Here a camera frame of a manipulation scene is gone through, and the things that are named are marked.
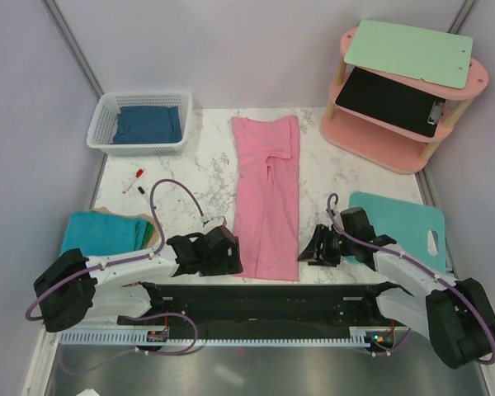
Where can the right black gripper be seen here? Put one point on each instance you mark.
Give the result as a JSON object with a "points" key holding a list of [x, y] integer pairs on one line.
{"points": [[322, 256]]}

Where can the teal folding board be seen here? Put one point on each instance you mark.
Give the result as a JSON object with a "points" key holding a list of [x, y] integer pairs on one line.
{"points": [[419, 229]]}

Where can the white plastic basket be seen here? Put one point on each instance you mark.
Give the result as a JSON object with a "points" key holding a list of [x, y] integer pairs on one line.
{"points": [[104, 123]]}

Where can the pink three-tier shelf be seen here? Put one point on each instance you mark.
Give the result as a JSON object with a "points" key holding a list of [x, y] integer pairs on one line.
{"points": [[390, 146]]}

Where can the white cable duct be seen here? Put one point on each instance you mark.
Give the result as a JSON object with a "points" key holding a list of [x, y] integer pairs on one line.
{"points": [[150, 338]]}

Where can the red capped marker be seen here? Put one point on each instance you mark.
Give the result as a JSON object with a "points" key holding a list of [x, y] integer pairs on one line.
{"points": [[135, 178]]}

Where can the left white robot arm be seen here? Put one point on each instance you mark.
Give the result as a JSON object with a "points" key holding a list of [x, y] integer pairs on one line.
{"points": [[77, 288]]}

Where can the light green board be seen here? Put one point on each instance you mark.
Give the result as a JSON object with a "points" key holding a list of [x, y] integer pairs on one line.
{"points": [[412, 52]]}

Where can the dark blue t-shirt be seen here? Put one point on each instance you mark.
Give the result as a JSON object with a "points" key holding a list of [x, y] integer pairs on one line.
{"points": [[148, 125]]}

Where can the teal t-shirt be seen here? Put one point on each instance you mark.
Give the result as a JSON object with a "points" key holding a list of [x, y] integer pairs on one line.
{"points": [[78, 233]]}

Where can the pink t-shirt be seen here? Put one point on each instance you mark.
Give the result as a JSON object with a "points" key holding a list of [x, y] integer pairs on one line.
{"points": [[266, 219]]}

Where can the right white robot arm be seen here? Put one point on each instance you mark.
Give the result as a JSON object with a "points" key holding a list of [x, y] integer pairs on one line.
{"points": [[455, 316]]}

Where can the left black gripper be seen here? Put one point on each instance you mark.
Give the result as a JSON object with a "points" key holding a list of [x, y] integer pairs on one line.
{"points": [[230, 264]]}

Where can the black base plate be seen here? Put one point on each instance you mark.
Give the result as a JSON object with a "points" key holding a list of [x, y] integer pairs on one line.
{"points": [[260, 311]]}

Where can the tan t-shirt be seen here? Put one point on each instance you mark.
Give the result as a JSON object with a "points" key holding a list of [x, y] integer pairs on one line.
{"points": [[148, 220]]}

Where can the folded green t-shirt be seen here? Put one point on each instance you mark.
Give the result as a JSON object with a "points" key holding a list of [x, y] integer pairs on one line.
{"points": [[150, 236]]}

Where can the black clipboard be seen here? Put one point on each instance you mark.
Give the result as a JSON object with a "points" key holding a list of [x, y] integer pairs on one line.
{"points": [[392, 102]]}

